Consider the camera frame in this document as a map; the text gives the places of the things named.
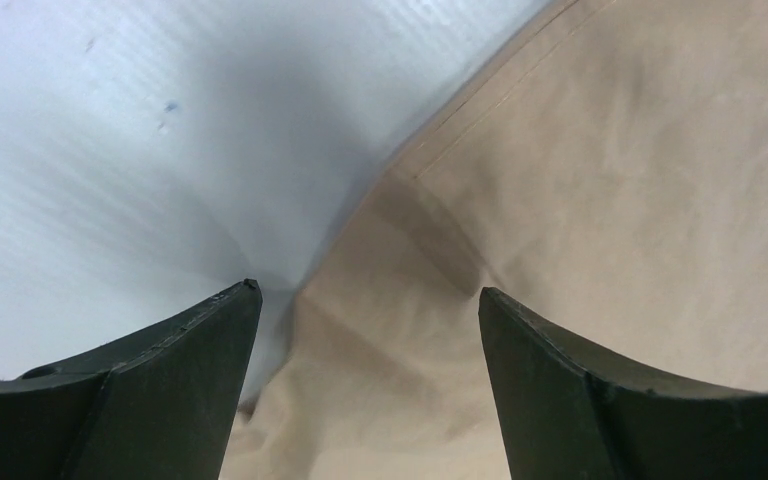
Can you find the tan t shirt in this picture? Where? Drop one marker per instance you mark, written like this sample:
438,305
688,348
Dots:
609,170

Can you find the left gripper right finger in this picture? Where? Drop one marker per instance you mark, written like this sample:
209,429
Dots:
570,408

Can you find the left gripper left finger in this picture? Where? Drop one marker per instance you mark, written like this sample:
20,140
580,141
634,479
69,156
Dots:
155,404

